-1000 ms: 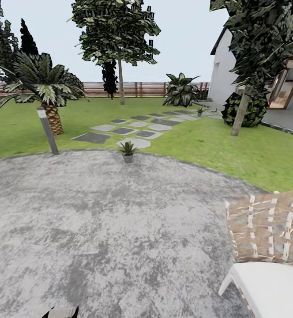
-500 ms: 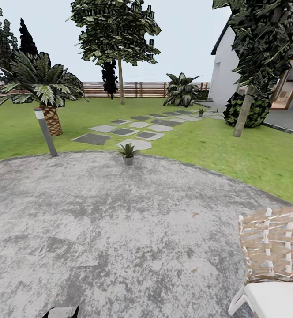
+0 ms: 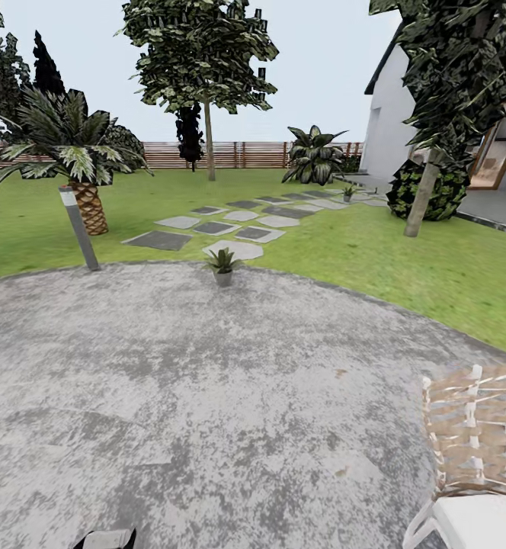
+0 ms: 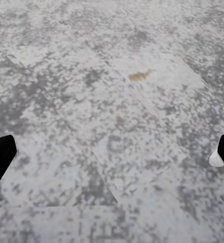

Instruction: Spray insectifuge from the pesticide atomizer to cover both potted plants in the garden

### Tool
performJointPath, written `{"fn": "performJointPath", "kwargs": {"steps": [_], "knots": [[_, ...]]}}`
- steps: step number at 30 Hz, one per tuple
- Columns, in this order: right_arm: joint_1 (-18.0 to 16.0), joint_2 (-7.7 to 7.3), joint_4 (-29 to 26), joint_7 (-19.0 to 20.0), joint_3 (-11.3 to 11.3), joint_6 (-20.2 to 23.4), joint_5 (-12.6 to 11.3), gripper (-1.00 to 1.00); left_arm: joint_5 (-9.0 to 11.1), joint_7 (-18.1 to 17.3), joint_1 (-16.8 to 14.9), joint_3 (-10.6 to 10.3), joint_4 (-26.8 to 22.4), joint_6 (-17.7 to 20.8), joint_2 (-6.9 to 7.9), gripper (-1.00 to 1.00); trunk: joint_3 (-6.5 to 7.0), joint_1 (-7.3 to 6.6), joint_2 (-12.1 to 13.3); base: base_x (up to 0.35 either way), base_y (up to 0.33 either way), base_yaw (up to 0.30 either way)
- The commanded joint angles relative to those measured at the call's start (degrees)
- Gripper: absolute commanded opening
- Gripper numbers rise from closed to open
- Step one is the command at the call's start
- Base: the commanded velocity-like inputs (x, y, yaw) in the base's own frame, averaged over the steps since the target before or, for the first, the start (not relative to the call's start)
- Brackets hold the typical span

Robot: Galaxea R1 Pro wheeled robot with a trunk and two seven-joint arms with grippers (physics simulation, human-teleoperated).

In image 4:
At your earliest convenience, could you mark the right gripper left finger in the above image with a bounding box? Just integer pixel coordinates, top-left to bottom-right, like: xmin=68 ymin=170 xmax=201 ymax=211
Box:
xmin=0 ymin=135 xmax=17 ymax=180

